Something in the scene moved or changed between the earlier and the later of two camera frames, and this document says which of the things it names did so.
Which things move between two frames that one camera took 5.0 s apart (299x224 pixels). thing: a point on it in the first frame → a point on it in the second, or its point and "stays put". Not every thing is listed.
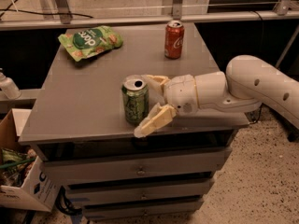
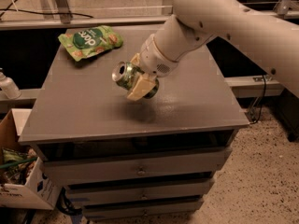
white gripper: (180, 93) → (153, 61)
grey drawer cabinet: (77, 118) stays put
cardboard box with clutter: (25, 180) stays put
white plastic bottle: (8, 88) stays put
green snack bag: (83, 43) stays put
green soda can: (135, 92) → (126, 74)
